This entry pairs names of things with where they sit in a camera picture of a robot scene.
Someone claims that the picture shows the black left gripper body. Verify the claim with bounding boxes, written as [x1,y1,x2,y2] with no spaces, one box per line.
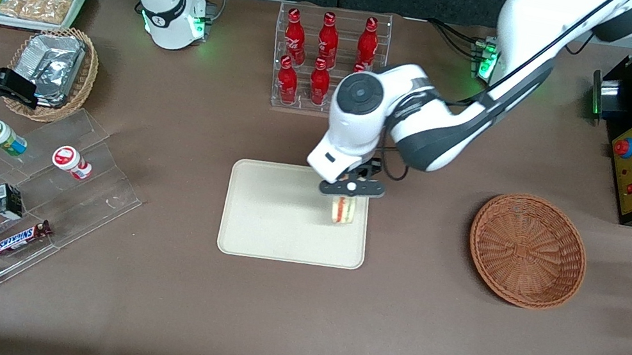
[318,149,392,207]

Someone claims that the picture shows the triangular sandwich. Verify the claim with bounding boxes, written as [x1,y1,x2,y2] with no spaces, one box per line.
[329,192,361,228]

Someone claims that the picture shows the cream plastic tray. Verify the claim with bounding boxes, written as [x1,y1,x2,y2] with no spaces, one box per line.
[215,151,379,278]

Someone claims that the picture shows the light tan wicker basket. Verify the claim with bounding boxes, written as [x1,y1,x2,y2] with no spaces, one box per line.
[0,18,105,131]

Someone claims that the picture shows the brown round wicker basket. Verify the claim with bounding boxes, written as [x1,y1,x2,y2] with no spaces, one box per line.
[459,185,597,317]

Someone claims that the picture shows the silver foil package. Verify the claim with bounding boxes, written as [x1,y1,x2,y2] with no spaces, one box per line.
[12,28,88,111]

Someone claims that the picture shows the clear bag of nuts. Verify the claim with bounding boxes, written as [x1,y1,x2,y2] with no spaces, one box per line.
[0,0,36,21]
[25,0,74,28]

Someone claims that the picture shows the red lid yogurt cup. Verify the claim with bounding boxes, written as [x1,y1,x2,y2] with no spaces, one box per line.
[49,143,96,183]

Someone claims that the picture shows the clear acrylic bottle rack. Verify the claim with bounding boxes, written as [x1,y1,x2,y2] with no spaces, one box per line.
[263,0,396,125]

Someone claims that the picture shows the small black carton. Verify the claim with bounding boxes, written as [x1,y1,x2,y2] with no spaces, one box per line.
[0,182,29,222]

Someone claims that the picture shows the clear acrylic stepped stand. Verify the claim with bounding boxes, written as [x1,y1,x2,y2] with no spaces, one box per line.
[0,94,158,347]

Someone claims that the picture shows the Snickers bar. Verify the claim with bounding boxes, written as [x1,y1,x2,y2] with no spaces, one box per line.
[0,212,54,268]

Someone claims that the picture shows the black base power cables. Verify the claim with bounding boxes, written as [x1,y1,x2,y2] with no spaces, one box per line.
[421,17,490,62]

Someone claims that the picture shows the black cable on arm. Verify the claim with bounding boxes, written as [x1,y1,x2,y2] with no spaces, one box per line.
[375,0,622,215]

